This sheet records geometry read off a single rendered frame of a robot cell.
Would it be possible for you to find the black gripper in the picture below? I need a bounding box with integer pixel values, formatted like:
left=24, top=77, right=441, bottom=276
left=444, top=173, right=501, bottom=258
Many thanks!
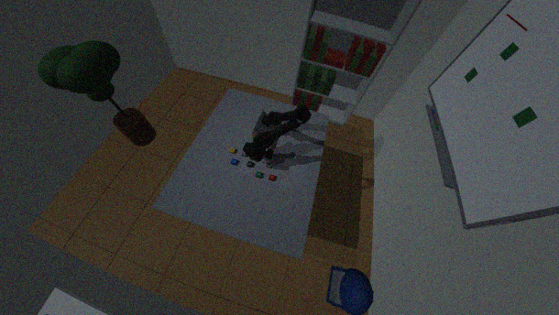
left=243, top=142, right=274, bottom=159

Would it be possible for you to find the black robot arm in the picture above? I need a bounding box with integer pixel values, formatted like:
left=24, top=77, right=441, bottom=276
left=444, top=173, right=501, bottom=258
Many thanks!
left=245, top=104, right=312, bottom=162

